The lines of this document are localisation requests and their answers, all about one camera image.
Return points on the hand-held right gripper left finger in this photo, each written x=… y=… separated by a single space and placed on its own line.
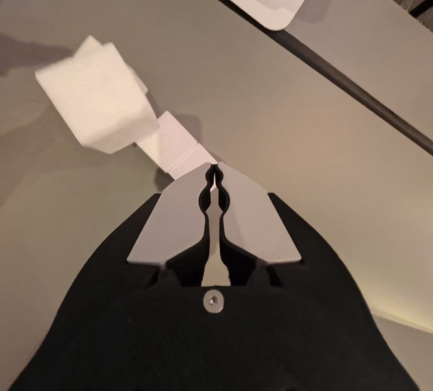
x=172 y=225

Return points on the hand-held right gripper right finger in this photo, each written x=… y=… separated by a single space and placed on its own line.
x=260 y=225

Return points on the white hard foam cube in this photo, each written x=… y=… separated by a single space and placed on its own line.
x=172 y=140
x=192 y=162
x=111 y=56
x=94 y=107

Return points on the black partition post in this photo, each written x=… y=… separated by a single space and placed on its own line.
x=423 y=7

